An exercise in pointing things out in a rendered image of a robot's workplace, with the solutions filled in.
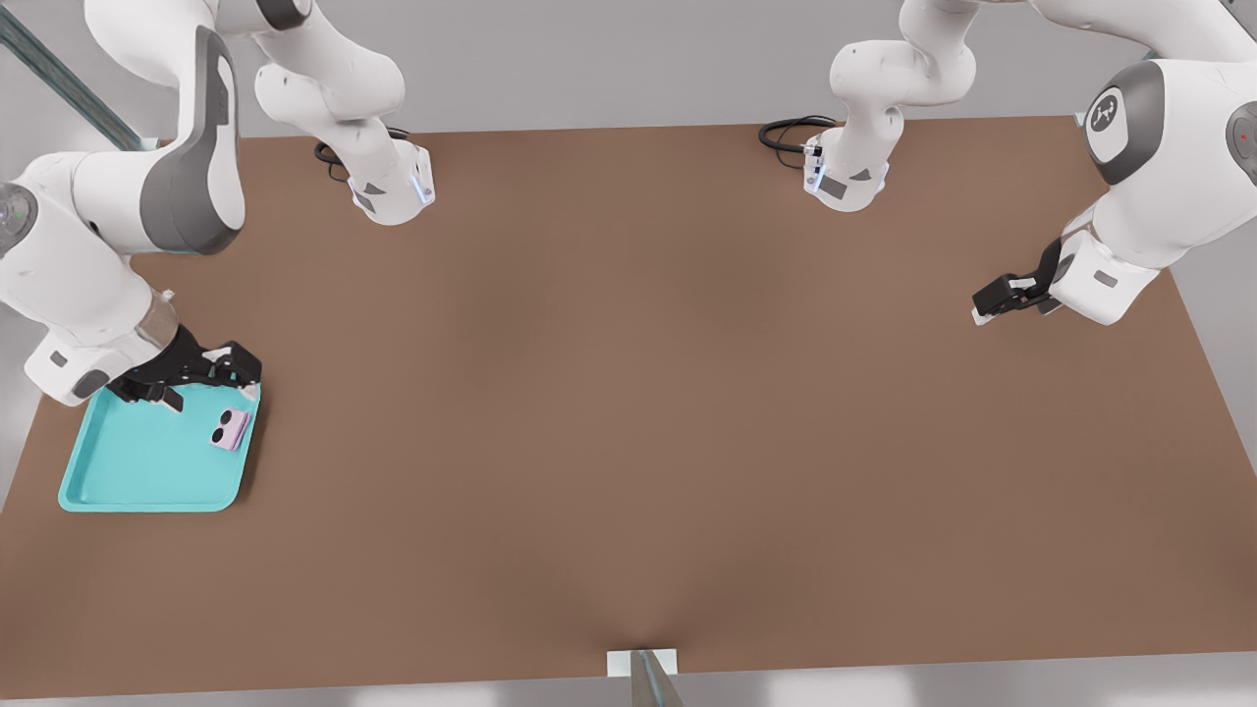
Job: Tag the pale blue-green tray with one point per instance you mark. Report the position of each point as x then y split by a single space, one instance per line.
137 462

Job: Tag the small pale lilac phone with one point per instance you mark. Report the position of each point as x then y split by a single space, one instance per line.
230 432

